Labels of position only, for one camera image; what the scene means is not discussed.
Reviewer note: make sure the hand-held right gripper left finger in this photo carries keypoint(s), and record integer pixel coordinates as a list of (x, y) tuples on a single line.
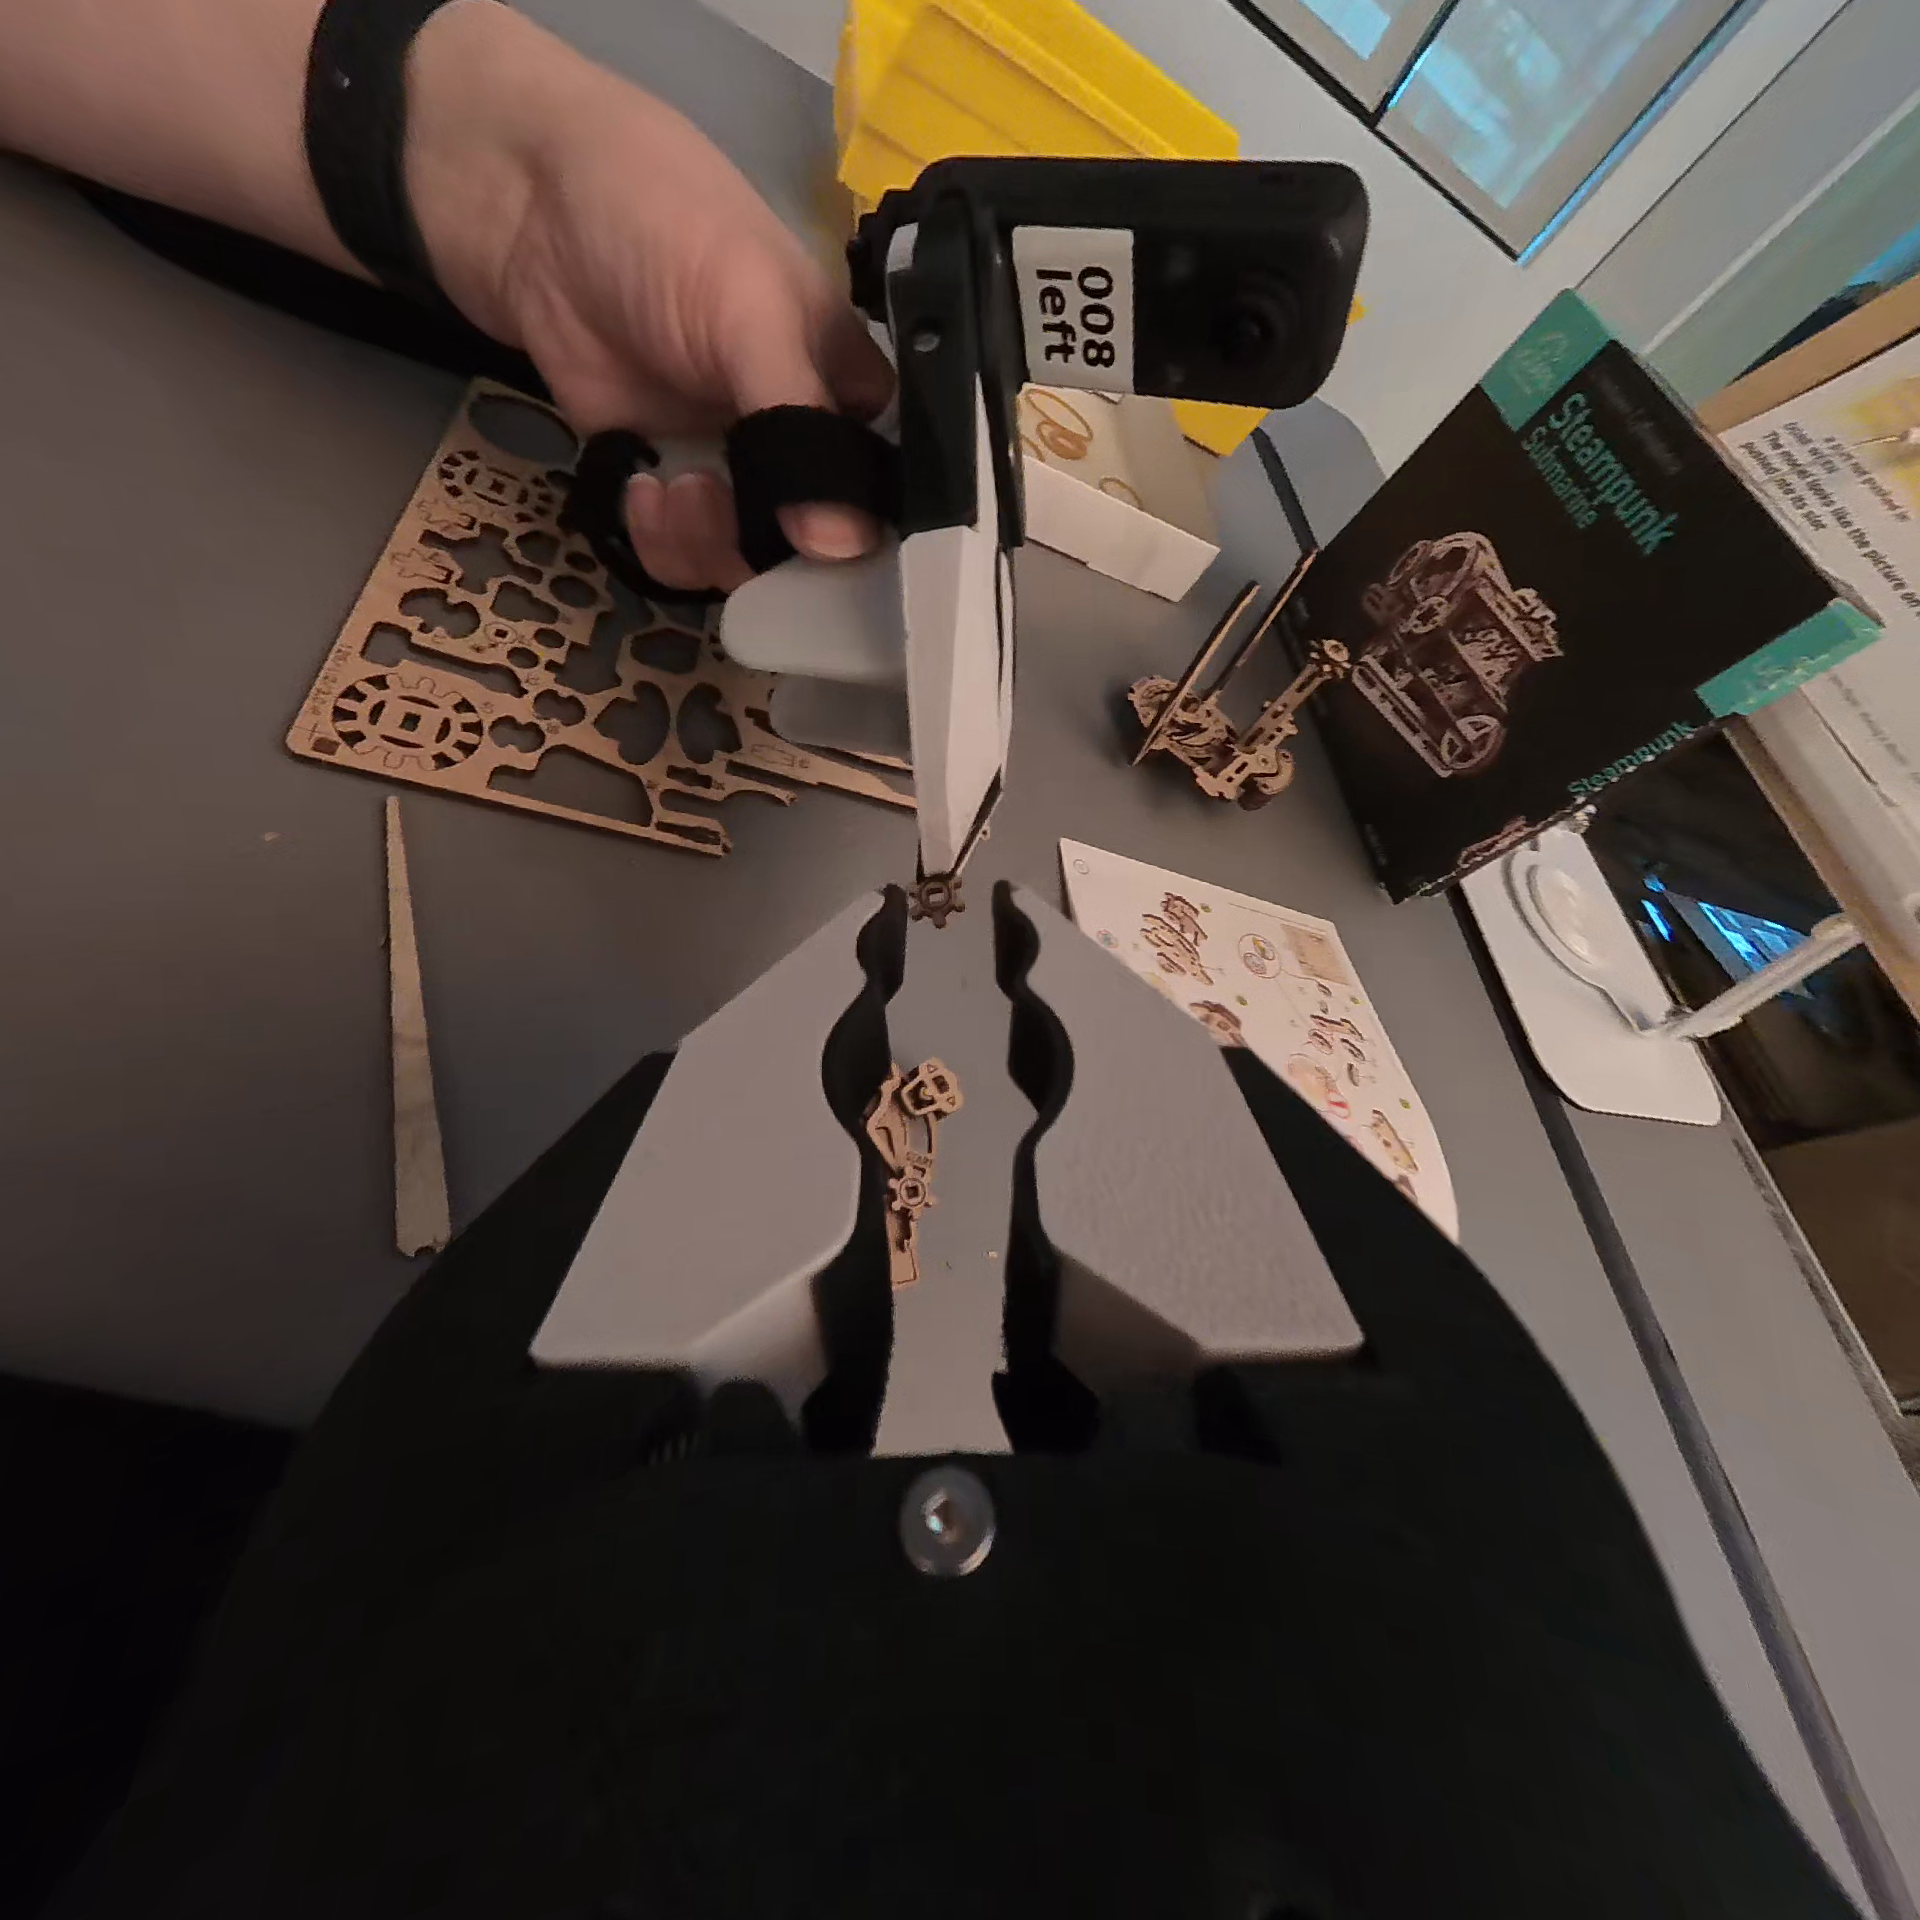
[(720, 1201)]

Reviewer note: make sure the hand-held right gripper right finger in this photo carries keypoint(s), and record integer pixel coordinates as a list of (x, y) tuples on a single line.
[(1184, 1201)]

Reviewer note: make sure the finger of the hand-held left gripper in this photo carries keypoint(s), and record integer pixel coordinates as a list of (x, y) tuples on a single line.
[(1011, 644), (948, 675)]

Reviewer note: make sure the small wooden model assembly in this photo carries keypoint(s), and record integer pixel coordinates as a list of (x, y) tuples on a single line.
[(909, 1118)]

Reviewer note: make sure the small wooden gear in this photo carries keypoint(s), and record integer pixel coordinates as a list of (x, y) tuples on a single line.
[(936, 901)]

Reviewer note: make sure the person's left forearm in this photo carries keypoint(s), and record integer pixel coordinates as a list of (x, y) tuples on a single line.
[(150, 90)]

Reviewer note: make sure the partly built wooden model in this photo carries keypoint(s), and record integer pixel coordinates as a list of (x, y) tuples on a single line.
[(1214, 734)]

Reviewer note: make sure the laser-cut plywood parts sheet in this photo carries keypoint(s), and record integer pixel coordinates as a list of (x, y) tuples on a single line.
[(549, 789)]

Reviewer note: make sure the dark model kit box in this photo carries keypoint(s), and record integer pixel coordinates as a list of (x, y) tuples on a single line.
[(1501, 600)]

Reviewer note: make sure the person's left hand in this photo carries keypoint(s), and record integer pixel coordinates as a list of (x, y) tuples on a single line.
[(644, 254)]

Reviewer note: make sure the white printed card box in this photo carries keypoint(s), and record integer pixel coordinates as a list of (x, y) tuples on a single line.
[(1124, 525)]

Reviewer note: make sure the open instruction booklet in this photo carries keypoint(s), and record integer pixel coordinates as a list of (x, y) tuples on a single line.
[(1291, 1020)]

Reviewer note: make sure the yellow plastic box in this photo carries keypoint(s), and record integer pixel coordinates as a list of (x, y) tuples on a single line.
[(1021, 90)]

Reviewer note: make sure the tapered wooden stick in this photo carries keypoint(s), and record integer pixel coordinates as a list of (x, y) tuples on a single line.
[(412, 1081)]

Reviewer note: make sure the window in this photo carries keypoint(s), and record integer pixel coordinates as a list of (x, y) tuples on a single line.
[(1501, 90)]

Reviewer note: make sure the white stand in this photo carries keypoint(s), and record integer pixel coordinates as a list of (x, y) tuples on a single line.
[(1591, 1035)]

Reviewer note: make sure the black glossy screen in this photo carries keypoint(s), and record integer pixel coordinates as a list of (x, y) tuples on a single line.
[(1801, 1050)]

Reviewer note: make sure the printed info sheet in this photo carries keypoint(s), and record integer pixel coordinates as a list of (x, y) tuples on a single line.
[(1845, 510)]

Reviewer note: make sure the black wristband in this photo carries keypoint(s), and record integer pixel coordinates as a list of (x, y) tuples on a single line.
[(360, 151)]

